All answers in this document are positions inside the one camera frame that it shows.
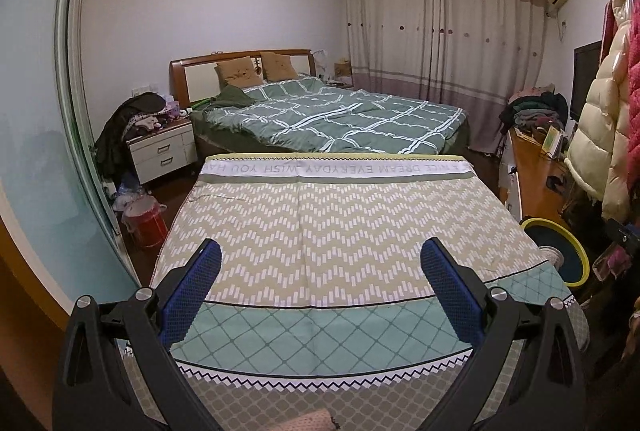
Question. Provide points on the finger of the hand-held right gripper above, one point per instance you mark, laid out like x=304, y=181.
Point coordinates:
x=625, y=238

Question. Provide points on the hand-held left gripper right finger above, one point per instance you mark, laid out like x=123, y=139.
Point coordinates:
x=450, y=296

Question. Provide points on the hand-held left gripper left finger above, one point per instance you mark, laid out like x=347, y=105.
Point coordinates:
x=192, y=296

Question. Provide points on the yellow rimmed trash bin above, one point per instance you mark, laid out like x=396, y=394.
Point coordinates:
x=575, y=261

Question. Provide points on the red bucket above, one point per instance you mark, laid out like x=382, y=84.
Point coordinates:
x=145, y=228

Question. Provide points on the wooden desk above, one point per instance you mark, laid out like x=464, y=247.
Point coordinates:
x=535, y=176

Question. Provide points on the cream puffer jacket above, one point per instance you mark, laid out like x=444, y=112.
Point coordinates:
x=605, y=121

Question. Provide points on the green book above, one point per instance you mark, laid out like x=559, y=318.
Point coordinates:
x=552, y=142

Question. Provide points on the white nightstand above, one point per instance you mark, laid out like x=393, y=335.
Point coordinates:
x=162, y=153

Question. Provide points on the dark clothes pile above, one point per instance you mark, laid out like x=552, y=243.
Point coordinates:
x=535, y=111

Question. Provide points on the black television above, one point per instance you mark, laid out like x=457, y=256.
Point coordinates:
x=586, y=81

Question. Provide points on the red puffer jacket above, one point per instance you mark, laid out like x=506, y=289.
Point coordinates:
x=635, y=76

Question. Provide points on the pink knitted cloth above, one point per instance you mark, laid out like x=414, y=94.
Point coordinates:
x=312, y=421

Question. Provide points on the dark jacket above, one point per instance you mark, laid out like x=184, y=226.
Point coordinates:
x=112, y=136

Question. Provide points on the pink clothes pile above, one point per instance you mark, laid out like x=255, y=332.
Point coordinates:
x=155, y=118

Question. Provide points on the dark green blanket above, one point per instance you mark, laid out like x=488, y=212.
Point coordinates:
x=225, y=101

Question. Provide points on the green checked quilt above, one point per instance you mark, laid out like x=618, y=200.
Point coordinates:
x=340, y=116

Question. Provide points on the wooden bed headboard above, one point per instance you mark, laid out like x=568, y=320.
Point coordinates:
x=200, y=76

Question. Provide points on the glass wardrobe sliding door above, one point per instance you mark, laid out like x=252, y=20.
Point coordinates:
x=40, y=136

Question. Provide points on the brown pillow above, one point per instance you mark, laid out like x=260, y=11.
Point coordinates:
x=279, y=67
x=239, y=73

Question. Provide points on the pink and white curtain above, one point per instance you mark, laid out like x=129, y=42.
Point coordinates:
x=440, y=51

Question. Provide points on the small cardboard box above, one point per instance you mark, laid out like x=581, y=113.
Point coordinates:
x=343, y=68

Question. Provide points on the white wall socket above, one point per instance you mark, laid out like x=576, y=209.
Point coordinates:
x=140, y=89

